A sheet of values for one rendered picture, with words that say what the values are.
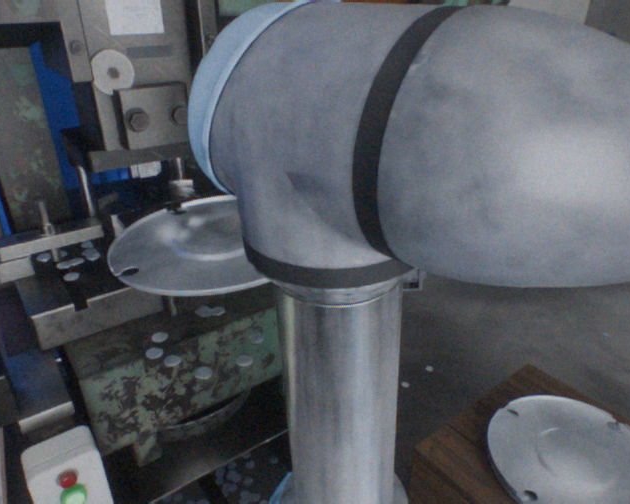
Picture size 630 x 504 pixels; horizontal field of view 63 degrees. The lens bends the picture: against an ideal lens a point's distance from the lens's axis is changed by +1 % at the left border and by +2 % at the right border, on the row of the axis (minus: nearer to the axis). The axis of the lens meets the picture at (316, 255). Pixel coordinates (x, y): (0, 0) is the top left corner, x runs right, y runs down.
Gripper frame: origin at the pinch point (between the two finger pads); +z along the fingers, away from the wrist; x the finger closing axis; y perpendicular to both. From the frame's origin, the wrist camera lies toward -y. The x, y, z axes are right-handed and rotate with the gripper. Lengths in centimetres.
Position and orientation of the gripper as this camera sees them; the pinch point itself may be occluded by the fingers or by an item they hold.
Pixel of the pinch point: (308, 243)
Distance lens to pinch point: 66.4
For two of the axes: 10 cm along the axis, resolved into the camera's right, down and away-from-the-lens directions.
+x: 0.8, 8.8, 4.7
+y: -0.5, 4.8, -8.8
